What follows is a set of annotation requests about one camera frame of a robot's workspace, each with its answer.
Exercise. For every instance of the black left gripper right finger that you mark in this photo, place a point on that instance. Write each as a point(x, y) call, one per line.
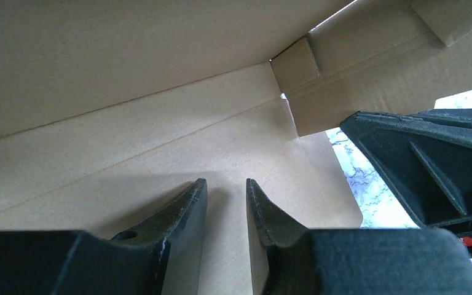
point(289, 258)

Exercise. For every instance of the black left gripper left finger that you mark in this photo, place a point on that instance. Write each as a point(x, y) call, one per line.
point(160, 255)

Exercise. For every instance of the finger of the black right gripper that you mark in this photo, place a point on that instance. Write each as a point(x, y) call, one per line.
point(429, 170)
point(443, 117)

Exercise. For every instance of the brown cardboard box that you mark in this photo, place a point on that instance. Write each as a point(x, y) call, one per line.
point(108, 109)

